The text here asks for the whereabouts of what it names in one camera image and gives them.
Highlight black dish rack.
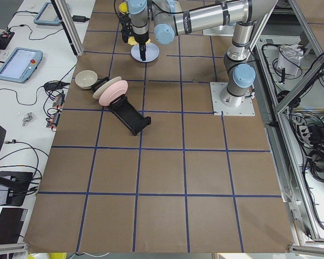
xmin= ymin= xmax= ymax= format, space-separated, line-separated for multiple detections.
xmin=91 ymin=77 xmax=151 ymax=135

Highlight teach pendant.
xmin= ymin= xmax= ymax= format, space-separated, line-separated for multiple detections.
xmin=33 ymin=2 xmax=61 ymax=26
xmin=0 ymin=47 xmax=43 ymax=83

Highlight yellow bread roll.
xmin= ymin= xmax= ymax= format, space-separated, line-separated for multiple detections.
xmin=127 ymin=36 xmax=151 ymax=46

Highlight light blue plate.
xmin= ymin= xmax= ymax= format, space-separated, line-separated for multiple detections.
xmin=131 ymin=43 xmax=160 ymax=63

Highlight cream white plate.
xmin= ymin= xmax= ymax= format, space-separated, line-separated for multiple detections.
xmin=93 ymin=76 xmax=122 ymax=100

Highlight aluminium frame post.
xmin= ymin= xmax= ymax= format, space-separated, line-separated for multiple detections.
xmin=51 ymin=0 xmax=84 ymax=57

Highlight white crumpled paper bag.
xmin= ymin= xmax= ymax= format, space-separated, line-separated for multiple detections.
xmin=277 ymin=44 xmax=303 ymax=76

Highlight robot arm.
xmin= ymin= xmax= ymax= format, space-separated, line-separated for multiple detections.
xmin=123 ymin=0 xmax=276 ymax=107
xmin=119 ymin=1 xmax=183 ymax=45

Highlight yellow lemon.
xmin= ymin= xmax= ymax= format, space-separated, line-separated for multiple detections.
xmin=119 ymin=2 xmax=128 ymax=14

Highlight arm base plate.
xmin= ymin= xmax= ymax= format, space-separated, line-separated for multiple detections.
xmin=210 ymin=82 xmax=255 ymax=117
xmin=202 ymin=25 xmax=235 ymax=37

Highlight upper teach pendant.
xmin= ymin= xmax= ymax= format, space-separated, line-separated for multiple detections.
xmin=33 ymin=2 xmax=61 ymax=26

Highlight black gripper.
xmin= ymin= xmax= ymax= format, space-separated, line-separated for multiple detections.
xmin=119 ymin=15 xmax=132 ymax=43
xmin=137 ymin=33 xmax=149 ymax=61

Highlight right side cable bundle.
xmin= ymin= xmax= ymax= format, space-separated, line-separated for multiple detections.
xmin=275 ymin=88 xmax=324 ymax=187

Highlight cream bowl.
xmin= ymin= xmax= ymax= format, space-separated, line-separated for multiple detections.
xmin=75 ymin=70 xmax=98 ymax=90

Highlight black power adapter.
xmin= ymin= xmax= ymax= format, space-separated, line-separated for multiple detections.
xmin=72 ymin=15 xmax=90 ymax=23

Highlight lower teach pendant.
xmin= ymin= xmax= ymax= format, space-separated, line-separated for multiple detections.
xmin=0 ymin=47 xmax=43 ymax=83

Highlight pink plate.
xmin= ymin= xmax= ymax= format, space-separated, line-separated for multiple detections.
xmin=99 ymin=80 xmax=128 ymax=106

